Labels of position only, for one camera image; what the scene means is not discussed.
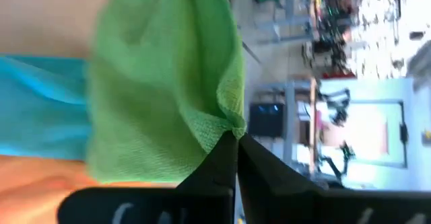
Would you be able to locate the blue microfiber towel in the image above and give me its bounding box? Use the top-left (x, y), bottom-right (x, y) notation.
top-left (0, 54), bottom-right (94, 161)

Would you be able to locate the distant robot workstation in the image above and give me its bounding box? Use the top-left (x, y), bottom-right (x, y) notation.
top-left (316, 79), bottom-right (410, 188)

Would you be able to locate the green microfiber towel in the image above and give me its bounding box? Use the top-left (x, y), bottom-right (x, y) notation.
top-left (86, 0), bottom-right (248, 184)

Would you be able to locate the black box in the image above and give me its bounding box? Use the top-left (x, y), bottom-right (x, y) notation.
top-left (248, 102), bottom-right (286, 138)

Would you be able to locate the orange microfiber towel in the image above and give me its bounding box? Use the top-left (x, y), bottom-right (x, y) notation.
top-left (0, 155), bottom-right (179, 224)

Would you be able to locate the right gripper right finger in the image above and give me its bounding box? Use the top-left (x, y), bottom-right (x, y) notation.
top-left (237, 133), bottom-right (431, 224)

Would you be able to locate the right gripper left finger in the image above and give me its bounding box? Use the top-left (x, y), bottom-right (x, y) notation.
top-left (57, 130), bottom-right (239, 224)

